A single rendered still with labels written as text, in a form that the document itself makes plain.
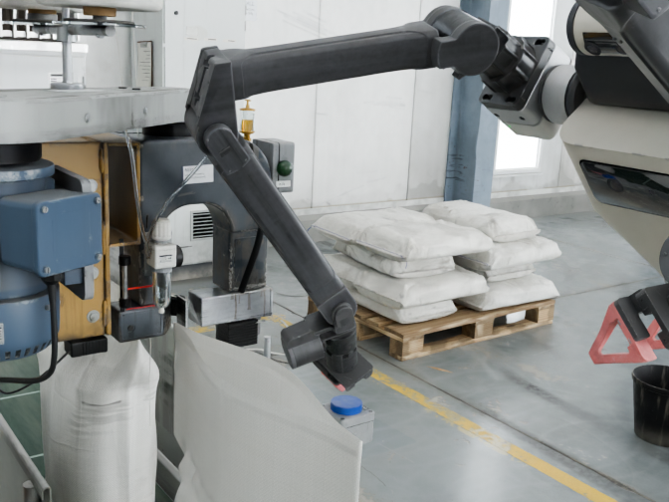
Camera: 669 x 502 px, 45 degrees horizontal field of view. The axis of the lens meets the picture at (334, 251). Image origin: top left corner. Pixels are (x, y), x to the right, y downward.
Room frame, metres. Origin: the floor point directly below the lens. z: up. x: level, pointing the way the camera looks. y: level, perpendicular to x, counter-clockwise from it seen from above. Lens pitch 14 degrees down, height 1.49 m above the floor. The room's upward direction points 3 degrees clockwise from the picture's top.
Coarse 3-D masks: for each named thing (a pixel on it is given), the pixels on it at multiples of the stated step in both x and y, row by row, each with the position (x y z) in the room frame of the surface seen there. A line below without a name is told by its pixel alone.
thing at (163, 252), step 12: (156, 228) 1.23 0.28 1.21; (168, 228) 1.24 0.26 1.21; (156, 240) 1.23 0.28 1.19; (168, 240) 1.24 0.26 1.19; (144, 252) 1.25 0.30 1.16; (156, 252) 1.22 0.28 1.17; (168, 252) 1.23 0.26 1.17; (144, 264) 1.25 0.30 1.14; (156, 264) 1.22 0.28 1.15; (168, 264) 1.23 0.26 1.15
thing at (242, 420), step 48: (192, 336) 1.21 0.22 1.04; (192, 384) 1.16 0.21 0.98; (240, 384) 1.15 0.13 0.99; (288, 384) 1.07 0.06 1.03; (192, 432) 1.15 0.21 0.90; (240, 432) 0.99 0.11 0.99; (288, 432) 0.94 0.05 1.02; (336, 432) 0.89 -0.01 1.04; (192, 480) 1.11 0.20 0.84; (240, 480) 0.99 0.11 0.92; (288, 480) 0.94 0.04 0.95; (336, 480) 0.89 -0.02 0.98
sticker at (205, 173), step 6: (186, 168) 1.31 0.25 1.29; (192, 168) 1.32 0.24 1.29; (204, 168) 1.33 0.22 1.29; (210, 168) 1.34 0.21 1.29; (186, 174) 1.31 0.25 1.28; (198, 174) 1.32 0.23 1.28; (204, 174) 1.33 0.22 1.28; (210, 174) 1.34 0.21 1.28; (192, 180) 1.32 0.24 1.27; (198, 180) 1.32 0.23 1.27; (204, 180) 1.33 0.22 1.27; (210, 180) 1.34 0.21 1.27
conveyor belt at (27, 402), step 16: (0, 368) 2.58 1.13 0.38; (16, 368) 2.59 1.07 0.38; (32, 368) 2.59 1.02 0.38; (0, 384) 2.44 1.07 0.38; (16, 384) 2.45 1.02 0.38; (32, 384) 2.45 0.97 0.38; (0, 400) 2.32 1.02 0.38; (16, 400) 2.33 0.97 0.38; (32, 400) 2.33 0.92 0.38; (16, 416) 2.22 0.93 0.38; (32, 416) 2.22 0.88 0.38; (16, 432) 2.12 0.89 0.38; (32, 432) 2.12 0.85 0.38; (32, 448) 2.03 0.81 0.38; (160, 496) 1.82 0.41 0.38
